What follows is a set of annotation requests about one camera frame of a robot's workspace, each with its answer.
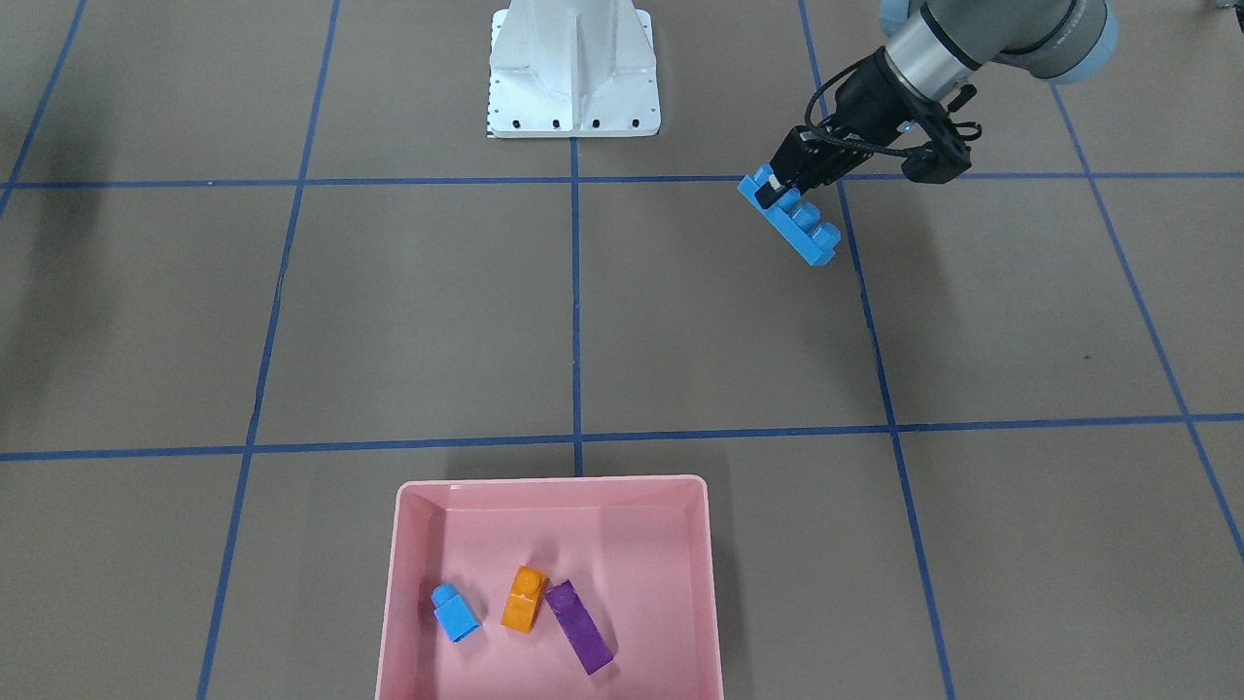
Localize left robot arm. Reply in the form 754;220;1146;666
739;1;1120;211

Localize long blue stud block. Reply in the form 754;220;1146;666
736;164;843;266

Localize pink plastic box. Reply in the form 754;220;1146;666
376;475;724;699

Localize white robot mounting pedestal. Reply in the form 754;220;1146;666
486;1;662;139

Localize orange block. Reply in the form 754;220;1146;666
501;566;549;634

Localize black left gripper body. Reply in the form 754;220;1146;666
768;48;982;191

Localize purple block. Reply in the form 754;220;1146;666
545;579;613;675

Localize small blue block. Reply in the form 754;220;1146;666
430;583;481;644

